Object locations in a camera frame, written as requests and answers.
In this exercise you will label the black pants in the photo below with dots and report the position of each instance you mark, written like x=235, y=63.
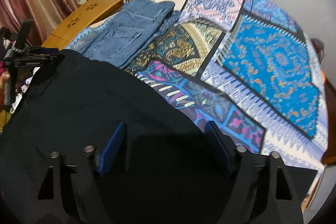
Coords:
x=166, y=171

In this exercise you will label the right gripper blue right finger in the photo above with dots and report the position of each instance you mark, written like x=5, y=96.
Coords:
x=222, y=142

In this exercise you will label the wooden lap desk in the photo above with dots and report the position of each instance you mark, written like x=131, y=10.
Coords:
x=87, y=14

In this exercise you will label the folded blue jeans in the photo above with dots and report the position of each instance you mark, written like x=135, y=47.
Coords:
x=129, y=32

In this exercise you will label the patchwork patterned bedspread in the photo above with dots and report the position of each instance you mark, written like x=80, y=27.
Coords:
x=246, y=65

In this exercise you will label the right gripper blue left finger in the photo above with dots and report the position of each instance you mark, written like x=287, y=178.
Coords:
x=109, y=153

